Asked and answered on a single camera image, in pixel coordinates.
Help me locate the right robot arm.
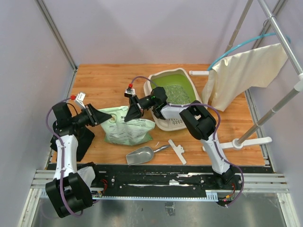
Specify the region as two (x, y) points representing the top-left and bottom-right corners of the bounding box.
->
(125, 85), (234, 189)

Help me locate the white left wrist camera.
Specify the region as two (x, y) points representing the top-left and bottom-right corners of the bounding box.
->
(74, 92), (86, 109)

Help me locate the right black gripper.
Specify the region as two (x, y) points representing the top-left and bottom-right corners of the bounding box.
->
(125, 95), (157, 124)

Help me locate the teal clothes hanger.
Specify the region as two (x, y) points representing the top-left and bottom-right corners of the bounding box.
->
(207, 20), (292, 71)

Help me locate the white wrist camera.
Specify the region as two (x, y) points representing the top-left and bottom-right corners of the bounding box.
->
(74, 92), (86, 109)
(124, 88), (136, 98)

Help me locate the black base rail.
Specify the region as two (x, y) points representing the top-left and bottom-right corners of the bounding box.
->
(47, 163), (273, 201)

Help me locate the metal litter scoop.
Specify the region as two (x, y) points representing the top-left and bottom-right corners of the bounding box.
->
(126, 145), (170, 166)

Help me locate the green cat litter bag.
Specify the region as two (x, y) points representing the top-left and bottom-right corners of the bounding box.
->
(100, 106), (155, 146)

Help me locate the cream fabric bag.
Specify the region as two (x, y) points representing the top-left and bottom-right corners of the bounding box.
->
(201, 43), (288, 111)

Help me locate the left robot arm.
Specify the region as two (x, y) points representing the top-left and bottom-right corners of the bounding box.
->
(45, 102), (112, 218)

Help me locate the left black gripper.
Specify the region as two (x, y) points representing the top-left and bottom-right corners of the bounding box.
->
(70, 103), (112, 128)

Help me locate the white metal drying rack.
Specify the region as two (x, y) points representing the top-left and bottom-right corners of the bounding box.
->
(202, 0), (303, 152)

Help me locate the beige green litter box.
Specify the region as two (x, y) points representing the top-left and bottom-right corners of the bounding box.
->
(143, 68), (203, 131)

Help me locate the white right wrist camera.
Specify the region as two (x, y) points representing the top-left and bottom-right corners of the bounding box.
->
(124, 88), (136, 98)

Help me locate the white plastic bag clip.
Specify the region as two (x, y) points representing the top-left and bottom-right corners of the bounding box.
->
(168, 140), (187, 165)

